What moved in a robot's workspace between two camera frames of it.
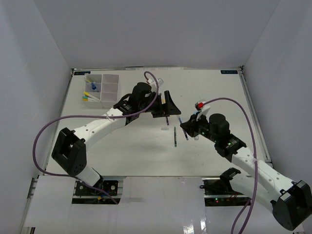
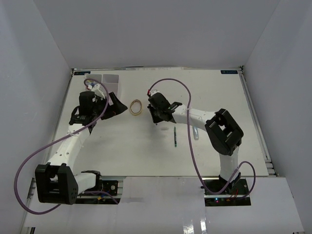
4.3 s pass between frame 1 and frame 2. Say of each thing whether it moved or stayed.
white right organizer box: stayed
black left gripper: moved
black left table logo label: stayed
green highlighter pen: stayed
